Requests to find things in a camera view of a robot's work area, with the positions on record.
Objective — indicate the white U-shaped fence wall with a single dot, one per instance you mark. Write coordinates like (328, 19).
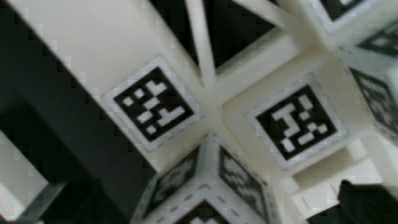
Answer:
(21, 180)

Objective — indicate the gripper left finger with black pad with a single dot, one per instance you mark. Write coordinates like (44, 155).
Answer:
(71, 203)

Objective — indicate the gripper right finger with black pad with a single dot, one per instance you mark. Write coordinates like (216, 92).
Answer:
(366, 207)

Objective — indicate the white chair seat part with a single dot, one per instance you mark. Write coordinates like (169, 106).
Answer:
(304, 129)

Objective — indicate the white chair back frame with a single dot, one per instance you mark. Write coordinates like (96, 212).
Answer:
(106, 37)

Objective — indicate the white tagged cube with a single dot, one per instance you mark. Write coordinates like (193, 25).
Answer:
(206, 191)
(369, 58)

